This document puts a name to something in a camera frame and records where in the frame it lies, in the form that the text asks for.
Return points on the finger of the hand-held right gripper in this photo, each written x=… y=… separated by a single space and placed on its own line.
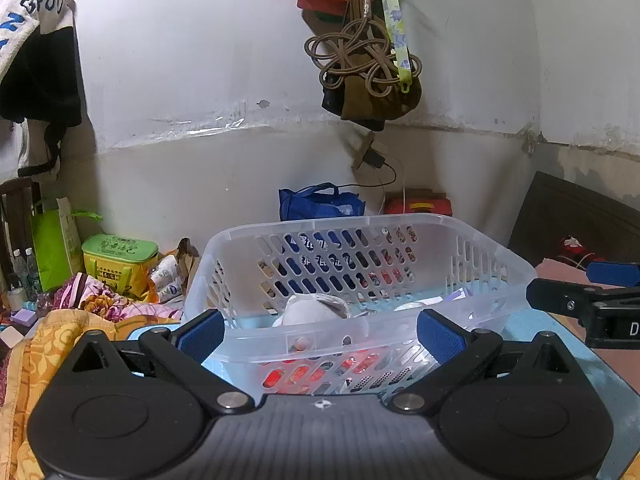
x=560 y=297
x=615 y=272

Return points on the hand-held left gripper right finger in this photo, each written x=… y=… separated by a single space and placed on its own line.
x=442 y=338

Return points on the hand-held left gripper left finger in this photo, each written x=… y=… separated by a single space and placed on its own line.
x=202 y=336

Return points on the purple small box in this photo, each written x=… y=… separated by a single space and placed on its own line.
x=460 y=295

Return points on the red cigarette pack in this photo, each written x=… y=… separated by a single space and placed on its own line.
x=280 y=377

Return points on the translucent plastic basket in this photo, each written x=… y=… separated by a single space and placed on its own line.
x=300 y=342

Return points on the grey round plush toy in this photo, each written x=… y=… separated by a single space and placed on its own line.
x=305 y=312

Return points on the pink bed sheet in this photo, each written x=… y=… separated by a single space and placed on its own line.
x=560 y=270

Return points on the red plaid cloth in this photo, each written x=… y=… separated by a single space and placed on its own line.
x=575 y=250

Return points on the white printed packet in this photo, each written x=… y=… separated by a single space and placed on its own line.
x=165 y=277

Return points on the dark wooden headboard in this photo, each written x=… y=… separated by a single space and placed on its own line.
x=565 y=215

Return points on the brown paper bag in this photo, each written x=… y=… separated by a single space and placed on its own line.
x=190 y=260

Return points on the yellow-green tin box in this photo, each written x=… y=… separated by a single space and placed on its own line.
x=117 y=262

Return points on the red flat box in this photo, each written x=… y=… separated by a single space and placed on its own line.
x=420 y=205

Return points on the orange patterned blanket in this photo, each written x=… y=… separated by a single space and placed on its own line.
x=45 y=355

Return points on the blue fabric bag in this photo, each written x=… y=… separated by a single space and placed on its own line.
x=310 y=205

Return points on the green shopping bag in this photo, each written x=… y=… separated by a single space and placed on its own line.
x=52 y=250

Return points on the lilac flat box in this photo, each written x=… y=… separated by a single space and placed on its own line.
x=24 y=318

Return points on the clear water bottle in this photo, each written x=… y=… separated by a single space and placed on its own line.
x=34 y=272
x=20 y=272

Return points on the white small jar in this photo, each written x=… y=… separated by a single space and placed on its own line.
x=16 y=299

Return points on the dark wooden chair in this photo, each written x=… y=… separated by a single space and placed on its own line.
x=17 y=210

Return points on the brown hanging bag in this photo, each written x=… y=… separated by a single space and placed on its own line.
x=380 y=105

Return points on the black hanging garment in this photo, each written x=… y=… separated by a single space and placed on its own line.
x=45 y=90

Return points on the white scarf with blue letters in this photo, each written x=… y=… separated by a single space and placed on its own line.
x=27 y=15

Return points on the wall socket with charger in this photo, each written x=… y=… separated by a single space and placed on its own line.
x=370 y=155

